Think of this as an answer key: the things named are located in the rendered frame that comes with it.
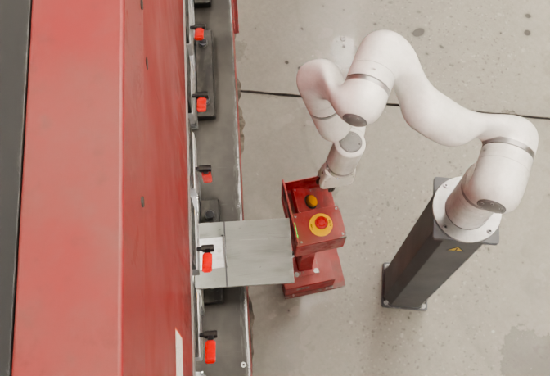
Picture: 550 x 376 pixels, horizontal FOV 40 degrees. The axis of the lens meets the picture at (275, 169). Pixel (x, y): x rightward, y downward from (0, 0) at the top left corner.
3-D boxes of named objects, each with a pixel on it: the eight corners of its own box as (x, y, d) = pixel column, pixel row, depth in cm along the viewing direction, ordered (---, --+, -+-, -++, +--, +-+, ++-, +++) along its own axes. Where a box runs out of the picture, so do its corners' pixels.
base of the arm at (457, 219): (500, 180, 212) (520, 156, 195) (501, 246, 205) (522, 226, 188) (432, 174, 213) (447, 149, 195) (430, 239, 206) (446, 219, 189)
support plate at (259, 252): (294, 283, 202) (294, 282, 201) (195, 289, 201) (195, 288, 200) (289, 219, 209) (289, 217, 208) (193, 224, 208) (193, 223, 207)
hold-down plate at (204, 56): (215, 120, 232) (215, 115, 229) (198, 120, 231) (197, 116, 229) (212, 33, 242) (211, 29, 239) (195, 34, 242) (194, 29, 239)
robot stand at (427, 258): (427, 266, 305) (498, 182, 212) (426, 311, 299) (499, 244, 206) (382, 262, 306) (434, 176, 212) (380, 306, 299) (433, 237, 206)
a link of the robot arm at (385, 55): (500, 196, 181) (518, 137, 186) (537, 188, 170) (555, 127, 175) (331, 90, 165) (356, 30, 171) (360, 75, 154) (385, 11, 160)
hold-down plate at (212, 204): (223, 303, 212) (223, 301, 209) (204, 305, 211) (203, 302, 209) (219, 201, 222) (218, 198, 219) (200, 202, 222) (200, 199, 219)
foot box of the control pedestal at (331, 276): (346, 286, 302) (349, 279, 291) (285, 299, 300) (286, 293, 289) (334, 238, 309) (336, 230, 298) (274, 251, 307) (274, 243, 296)
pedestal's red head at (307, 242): (344, 246, 240) (349, 230, 223) (295, 257, 239) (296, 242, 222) (328, 188, 247) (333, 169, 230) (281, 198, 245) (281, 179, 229)
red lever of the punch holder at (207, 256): (213, 267, 170) (214, 242, 178) (195, 268, 170) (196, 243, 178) (214, 274, 171) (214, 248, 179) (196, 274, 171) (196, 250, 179)
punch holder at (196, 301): (203, 361, 177) (196, 351, 161) (166, 364, 176) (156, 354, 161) (200, 297, 182) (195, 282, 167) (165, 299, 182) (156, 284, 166)
